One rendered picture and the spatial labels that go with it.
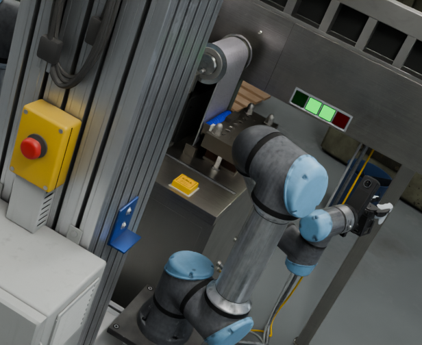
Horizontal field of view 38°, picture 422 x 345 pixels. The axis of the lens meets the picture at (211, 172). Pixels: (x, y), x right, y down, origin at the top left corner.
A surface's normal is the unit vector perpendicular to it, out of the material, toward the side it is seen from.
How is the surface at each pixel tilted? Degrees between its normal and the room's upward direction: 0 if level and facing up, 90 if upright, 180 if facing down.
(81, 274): 0
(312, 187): 82
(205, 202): 0
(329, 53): 90
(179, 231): 90
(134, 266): 90
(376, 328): 0
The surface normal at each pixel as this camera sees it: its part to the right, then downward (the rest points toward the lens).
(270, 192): -0.57, 0.22
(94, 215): -0.36, 0.34
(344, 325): 0.35, -0.81
